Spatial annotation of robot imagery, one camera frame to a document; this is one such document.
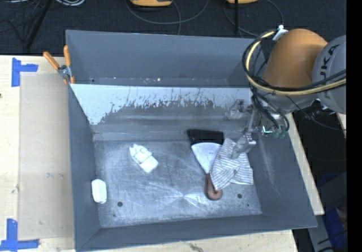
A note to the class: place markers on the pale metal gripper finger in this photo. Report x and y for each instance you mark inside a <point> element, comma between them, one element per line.
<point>243,146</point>
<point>237,111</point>

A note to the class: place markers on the white striped cloth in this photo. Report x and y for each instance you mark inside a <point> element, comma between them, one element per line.
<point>230,171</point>

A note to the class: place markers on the grey metal bin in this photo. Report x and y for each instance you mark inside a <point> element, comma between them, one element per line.
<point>158,188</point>

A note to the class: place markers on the white moulded plastic object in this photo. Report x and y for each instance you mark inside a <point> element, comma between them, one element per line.
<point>143,158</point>

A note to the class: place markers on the white rounded block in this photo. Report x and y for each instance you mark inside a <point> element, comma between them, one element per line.
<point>99,191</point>

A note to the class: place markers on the pale wood flat board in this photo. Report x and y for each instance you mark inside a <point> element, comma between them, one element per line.
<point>42,146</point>

